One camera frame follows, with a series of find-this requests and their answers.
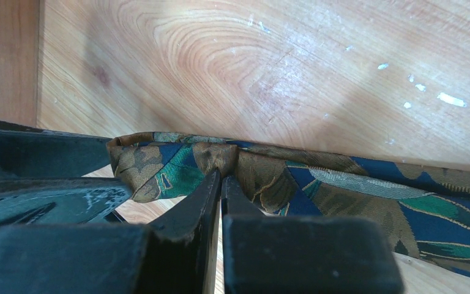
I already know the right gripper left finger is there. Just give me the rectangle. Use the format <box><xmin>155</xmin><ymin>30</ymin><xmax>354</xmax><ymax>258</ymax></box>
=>
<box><xmin>0</xmin><ymin>170</ymin><xmax>220</xmax><ymax>293</ymax></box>

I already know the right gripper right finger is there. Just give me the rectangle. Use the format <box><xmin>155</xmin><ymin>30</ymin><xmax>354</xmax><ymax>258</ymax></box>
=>
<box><xmin>221</xmin><ymin>176</ymin><xmax>405</xmax><ymax>293</ymax></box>

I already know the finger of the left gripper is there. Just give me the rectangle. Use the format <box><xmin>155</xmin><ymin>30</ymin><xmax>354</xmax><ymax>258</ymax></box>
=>
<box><xmin>0</xmin><ymin>178</ymin><xmax>132</xmax><ymax>227</ymax></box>
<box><xmin>0</xmin><ymin>121</ymin><xmax>110</xmax><ymax>178</ymax></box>

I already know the blue green brown tie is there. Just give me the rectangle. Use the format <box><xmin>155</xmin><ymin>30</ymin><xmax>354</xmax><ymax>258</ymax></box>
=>
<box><xmin>106</xmin><ymin>132</ymin><xmax>470</xmax><ymax>277</ymax></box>

